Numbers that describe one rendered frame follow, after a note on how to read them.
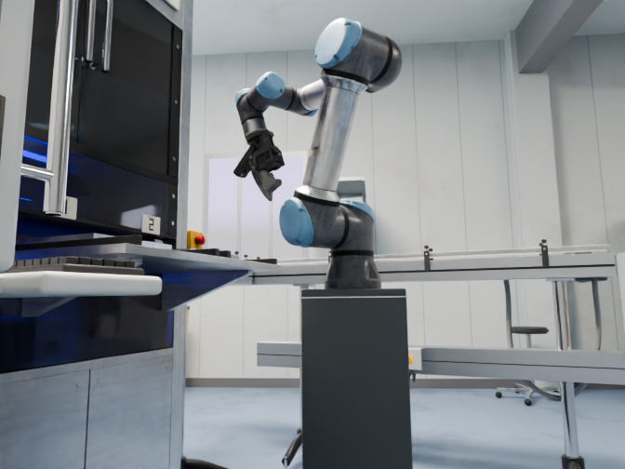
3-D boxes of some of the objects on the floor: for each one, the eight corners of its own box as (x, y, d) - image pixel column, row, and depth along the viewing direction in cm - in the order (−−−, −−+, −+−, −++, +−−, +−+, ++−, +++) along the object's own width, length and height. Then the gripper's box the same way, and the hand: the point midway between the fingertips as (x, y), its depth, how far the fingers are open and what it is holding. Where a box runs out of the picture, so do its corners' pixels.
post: (152, 529, 157) (171, -35, 186) (164, 520, 162) (181, -26, 191) (167, 531, 154) (185, -40, 183) (179, 524, 160) (194, -30, 189)
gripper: (261, 126, 139) (279, 190, 134) (277, 133, 147) (295, 194, 142) (239, 138, 143) (256, 201, 138) (256, 145, 150) (272, 205, 146)
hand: (267, 197), depth 141 cm, fingers closed
